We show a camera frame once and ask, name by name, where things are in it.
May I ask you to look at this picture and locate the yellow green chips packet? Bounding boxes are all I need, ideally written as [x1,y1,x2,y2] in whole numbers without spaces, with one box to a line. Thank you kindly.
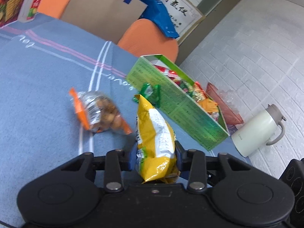
[135,94,180,184]

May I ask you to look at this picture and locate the clear orange nut packet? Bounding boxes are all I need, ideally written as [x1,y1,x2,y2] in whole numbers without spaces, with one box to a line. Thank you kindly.
[69,88,132,135]

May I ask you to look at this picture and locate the orange snack packet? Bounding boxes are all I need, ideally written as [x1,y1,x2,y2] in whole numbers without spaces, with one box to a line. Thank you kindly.
[198,98,219,113]

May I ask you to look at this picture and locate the small green candy packet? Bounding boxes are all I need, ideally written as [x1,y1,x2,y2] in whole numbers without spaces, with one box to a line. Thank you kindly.
[132,83,161,109]

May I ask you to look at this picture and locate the red spicy bean packet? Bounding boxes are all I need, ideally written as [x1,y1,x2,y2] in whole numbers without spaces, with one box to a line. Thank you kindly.
[192,81,208,102]

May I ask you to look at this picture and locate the pink plastic bowl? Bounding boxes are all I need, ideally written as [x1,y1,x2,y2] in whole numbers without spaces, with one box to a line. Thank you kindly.
[206,82,244,125]

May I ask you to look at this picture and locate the green cardboard box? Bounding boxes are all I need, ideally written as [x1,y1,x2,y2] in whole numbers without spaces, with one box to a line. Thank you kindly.
[126,55,230,151]

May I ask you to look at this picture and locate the green pea snack packet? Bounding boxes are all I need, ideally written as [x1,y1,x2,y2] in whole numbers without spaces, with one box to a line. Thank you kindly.
[176,79,194,97]

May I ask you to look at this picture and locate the clear plastic bag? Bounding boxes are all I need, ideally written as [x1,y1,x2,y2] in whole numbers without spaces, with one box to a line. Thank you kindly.
[217,89,239,114]

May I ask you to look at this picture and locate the red white snack packet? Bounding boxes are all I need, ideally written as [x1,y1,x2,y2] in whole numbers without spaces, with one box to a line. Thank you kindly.
[154,65,179,79]

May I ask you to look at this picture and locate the right orange chair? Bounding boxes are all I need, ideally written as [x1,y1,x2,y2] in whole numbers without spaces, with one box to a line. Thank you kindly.
[117,19,179,62]

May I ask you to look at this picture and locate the blue tablecloth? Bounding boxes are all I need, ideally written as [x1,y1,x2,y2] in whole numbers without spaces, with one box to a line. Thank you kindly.
[0,13,253,227]

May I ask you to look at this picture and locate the framed calligraphy poster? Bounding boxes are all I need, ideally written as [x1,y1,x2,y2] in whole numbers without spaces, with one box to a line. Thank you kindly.
[162,0,206,44]

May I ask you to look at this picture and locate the brown paper bag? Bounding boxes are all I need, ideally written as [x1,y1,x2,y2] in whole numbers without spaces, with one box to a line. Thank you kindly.
[60,0,147,44]

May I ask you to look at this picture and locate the blue fabric bag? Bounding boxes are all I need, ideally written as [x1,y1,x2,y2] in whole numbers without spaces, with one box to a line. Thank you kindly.
[124,0,179,39]

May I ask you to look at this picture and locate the red white juice carton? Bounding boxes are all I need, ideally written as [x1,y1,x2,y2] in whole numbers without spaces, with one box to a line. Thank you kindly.
[17,0,42,23]

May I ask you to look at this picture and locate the red cracker box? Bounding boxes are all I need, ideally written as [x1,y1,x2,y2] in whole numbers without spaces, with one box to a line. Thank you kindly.
[0,0,32,28]

